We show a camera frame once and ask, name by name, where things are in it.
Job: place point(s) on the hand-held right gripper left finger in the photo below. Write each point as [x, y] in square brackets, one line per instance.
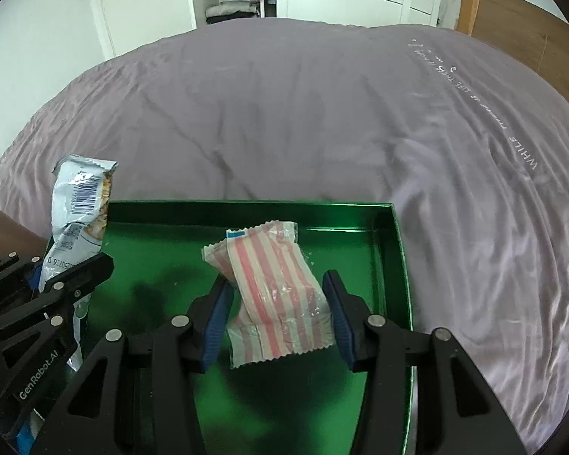
[218, 322]

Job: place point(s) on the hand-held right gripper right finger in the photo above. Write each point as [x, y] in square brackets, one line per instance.
[336, 313]

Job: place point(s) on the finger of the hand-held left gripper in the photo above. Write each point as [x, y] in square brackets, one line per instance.
[90, 272]
[35, 277]

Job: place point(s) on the pink striped snack packet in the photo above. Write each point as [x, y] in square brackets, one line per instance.
[270, 284]

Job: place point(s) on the green metal tray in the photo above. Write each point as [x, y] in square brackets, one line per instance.
[170, 256]

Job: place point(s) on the blue white snack packet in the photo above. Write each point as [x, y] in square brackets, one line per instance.
[80, 189]

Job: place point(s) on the person's bare leg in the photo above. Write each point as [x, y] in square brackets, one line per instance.
[4, 227]

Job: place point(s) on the purple bed blanket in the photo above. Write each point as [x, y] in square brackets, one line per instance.
[289, 128]

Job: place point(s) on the white door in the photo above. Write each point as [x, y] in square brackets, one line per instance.
[142, 4]

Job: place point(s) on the folded grey clothes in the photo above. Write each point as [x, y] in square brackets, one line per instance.
[232, 12]

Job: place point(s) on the wooden headboard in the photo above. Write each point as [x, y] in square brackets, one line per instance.
[526, 33]

